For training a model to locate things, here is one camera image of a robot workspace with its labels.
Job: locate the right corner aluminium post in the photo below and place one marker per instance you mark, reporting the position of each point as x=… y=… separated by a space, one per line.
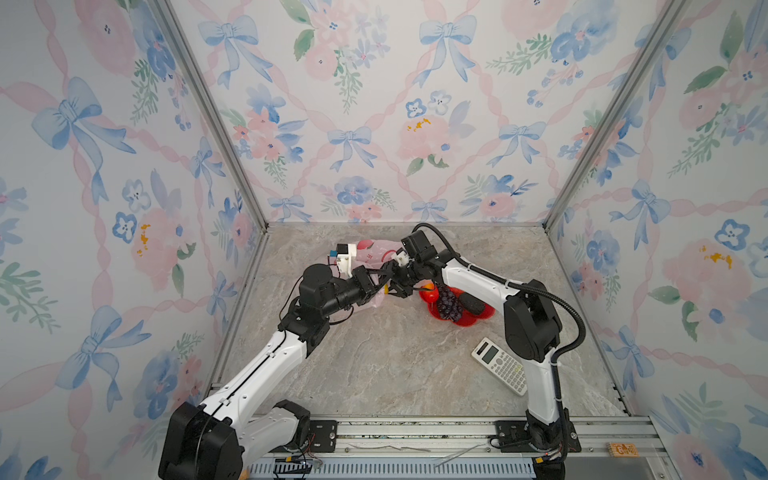
x=659 y=34

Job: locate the corner aluminium post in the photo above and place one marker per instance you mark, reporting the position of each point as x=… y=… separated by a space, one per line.
x=180 y=47
x=659 y=34

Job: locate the dark avocado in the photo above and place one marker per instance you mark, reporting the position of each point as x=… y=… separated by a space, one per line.
x=471 y=304

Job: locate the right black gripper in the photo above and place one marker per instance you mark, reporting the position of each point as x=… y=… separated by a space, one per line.
x=394 y=269

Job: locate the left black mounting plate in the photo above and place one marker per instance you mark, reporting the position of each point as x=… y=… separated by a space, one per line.
x=319 y=436

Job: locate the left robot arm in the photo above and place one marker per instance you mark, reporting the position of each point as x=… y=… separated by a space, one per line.
x=219 y=437

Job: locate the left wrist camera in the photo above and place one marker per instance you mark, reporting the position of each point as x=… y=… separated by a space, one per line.
x=343 y=258

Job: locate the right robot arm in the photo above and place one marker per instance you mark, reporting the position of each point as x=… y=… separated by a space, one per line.
x=531 y=327

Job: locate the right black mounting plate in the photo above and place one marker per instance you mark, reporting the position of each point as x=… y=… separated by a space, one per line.
x=521 y=436

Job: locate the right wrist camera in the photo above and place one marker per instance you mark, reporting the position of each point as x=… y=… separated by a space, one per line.
x=401 y=258

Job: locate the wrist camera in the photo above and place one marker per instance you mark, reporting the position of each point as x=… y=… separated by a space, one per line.
x=343 y=258
x=401 y=258

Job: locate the white scientific calculator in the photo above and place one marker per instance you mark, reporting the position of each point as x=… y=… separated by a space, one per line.
x=502 y=365

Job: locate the dark purple grape bunch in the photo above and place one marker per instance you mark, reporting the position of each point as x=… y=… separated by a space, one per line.
x=448 y=305

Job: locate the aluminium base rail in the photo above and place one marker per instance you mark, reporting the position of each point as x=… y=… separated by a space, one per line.
x=462 y=448

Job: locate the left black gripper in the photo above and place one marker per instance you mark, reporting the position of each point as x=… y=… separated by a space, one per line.
x=363 y=284

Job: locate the black mounting plate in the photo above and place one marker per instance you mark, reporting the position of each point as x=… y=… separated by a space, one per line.
x=319 y=436
x=521 y=436

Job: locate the small wooden block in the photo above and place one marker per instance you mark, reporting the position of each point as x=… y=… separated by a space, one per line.
x=623 y=450

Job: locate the left corner aluminium post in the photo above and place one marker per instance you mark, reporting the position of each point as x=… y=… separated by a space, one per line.
x=180 y=47

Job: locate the pink plastic bag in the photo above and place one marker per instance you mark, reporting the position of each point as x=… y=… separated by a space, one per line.
x=373 y=253

